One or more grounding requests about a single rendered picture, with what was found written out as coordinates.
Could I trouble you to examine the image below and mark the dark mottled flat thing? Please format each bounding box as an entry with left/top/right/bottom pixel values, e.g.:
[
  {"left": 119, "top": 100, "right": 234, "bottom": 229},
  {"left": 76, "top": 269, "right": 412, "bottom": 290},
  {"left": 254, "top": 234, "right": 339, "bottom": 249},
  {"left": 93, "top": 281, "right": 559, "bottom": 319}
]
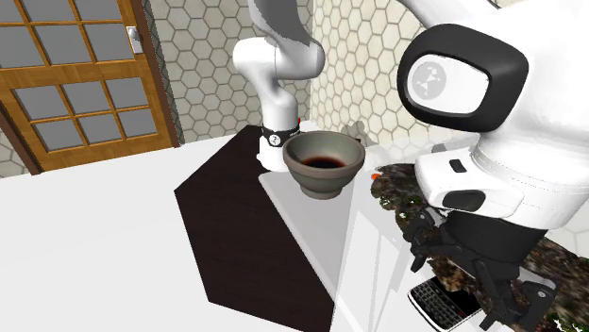
[{"left": 370, "top": 162, "right": 589, "bottom": 332}]

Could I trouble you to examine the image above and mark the wooden door with glass panes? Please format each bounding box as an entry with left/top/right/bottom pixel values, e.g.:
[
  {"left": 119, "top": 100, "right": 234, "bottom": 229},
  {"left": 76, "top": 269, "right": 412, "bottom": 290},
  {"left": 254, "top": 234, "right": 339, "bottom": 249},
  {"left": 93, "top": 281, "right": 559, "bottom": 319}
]
[{"left": 0, "top": 0, "right": 181, "bottom": 176}]

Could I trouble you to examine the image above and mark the black keypad phone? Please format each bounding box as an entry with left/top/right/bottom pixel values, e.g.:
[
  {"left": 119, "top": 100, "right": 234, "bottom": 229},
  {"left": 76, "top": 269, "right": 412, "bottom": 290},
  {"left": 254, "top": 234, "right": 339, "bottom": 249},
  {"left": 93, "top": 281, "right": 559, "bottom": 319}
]
[{"left": 408, "top": 275, "right": 485, "bottom": 332}]

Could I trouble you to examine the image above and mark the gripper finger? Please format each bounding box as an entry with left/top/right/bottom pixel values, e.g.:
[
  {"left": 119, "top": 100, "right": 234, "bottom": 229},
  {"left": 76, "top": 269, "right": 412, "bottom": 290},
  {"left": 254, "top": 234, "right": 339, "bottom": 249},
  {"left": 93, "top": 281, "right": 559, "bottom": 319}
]
[
  {"left": 472, "top": 259, "right": 559, "bottom": 332},
  {"left": 402, "top": 207, "right": 463, "bottom": 274}
]

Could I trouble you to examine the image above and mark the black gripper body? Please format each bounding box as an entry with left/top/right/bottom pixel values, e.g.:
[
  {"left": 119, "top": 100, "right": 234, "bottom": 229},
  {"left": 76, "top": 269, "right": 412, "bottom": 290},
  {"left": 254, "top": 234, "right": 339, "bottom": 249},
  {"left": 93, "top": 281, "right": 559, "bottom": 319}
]
[{"left": 442, "top": 210, "right": 549, "bottom": 279}]

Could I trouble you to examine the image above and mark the grey bowl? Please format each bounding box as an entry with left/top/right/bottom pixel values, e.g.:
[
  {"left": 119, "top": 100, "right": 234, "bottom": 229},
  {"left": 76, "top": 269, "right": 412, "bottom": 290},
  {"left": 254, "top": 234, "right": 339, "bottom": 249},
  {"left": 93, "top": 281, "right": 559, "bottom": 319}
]
[{"left": 281, "top": 130, "right": 367, "bottom": 201}]

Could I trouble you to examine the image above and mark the dark robot stand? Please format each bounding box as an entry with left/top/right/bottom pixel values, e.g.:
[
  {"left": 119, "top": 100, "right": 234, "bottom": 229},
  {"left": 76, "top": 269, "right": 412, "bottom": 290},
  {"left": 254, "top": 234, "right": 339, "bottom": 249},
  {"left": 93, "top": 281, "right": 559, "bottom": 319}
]
[{"left": 174, "top": 124, "right": 336, "bottom": 332}]

